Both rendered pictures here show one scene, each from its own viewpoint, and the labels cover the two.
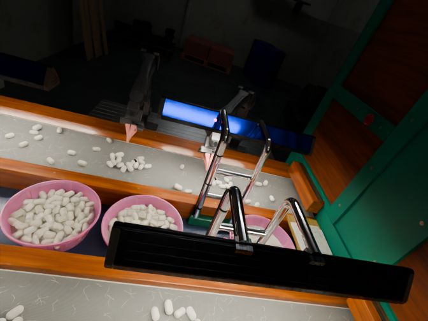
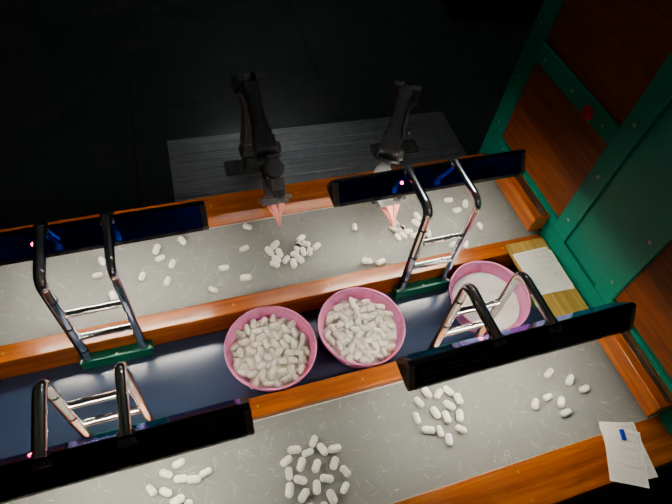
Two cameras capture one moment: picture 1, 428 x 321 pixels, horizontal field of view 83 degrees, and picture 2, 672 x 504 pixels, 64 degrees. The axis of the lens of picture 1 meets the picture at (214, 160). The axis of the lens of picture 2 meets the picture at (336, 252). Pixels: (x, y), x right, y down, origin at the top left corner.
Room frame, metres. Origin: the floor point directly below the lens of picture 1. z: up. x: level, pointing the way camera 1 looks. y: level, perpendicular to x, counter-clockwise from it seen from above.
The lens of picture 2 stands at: (-0.23, 0.42, 2.18)
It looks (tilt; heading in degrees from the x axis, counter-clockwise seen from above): 53 degrees down; 349
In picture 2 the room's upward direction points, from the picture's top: 10 degrees clockwise
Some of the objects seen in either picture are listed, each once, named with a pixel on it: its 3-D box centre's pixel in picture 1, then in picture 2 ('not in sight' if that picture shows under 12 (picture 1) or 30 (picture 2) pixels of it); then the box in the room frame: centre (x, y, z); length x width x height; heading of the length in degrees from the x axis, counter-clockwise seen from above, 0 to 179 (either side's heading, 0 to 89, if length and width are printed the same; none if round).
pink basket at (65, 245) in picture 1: (55, 218); (270, 352); (0.46, 0.42, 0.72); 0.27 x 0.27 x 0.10
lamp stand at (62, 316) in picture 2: not in sight; (98, 295); (0.56, 0.88, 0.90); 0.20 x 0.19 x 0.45; 104
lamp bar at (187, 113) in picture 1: (240, 125); (431, 173); (0.86, -0.05, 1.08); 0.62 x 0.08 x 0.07; 104
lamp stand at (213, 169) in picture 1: (226, 173); (425, 231); (0.78, -0.06, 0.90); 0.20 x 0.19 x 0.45; 104
